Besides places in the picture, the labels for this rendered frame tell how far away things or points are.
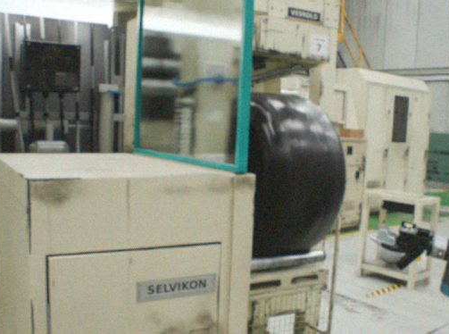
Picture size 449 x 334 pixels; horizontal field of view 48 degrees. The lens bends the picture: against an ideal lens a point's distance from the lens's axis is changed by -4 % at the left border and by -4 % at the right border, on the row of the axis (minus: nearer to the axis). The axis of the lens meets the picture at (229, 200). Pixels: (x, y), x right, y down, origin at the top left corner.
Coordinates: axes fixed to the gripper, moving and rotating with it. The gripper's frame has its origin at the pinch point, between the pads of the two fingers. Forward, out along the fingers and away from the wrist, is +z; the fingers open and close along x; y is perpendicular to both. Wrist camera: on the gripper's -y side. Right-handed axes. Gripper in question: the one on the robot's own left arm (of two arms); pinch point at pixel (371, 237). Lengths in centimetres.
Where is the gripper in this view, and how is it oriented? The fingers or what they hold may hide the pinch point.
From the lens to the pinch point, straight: 183.1
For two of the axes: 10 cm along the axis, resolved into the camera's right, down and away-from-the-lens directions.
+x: -3.6, 4.5, -8.2
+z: -9.3, -2.1, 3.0
